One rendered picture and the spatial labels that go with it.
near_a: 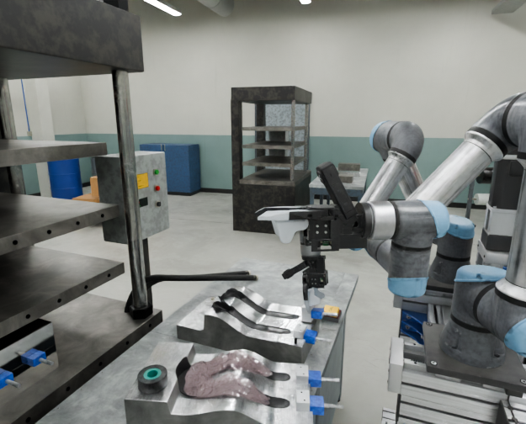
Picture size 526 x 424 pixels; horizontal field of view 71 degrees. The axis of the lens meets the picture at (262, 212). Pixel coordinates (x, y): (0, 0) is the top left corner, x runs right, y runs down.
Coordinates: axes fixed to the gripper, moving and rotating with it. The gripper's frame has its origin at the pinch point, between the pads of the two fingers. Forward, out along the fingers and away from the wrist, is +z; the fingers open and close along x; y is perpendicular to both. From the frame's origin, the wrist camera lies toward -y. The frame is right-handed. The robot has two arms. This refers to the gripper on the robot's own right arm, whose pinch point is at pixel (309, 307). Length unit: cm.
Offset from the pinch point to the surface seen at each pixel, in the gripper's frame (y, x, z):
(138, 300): -73, -9, -2
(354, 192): -33, 349, -32
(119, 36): -55, -26, -103
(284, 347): -4.8, -17.0, 8.7
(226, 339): -26.9, -17.0, 7.7
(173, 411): -23, -55, 11
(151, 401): -27, -58, 8
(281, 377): -2.1, -28.4, 12.8
